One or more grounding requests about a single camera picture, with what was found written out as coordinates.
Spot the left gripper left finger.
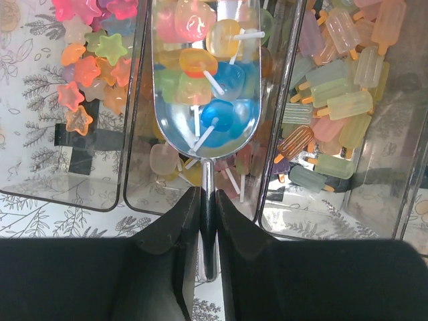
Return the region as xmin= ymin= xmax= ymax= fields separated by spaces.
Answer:
xmin=1 ymin=187 xmax=201 ymax=320

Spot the metal candy scoop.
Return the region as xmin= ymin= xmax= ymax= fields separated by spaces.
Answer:
xmin=151 ymin=1 xmax=265 ymax=282

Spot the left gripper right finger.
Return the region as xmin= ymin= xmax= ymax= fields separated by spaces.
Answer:
xmin=216 ymin=191 xmax=427 ymax=320

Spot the clear compartment candy box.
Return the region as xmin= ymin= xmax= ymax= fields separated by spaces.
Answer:
xmin=1 ymin=1 xmax=427 ymax=239

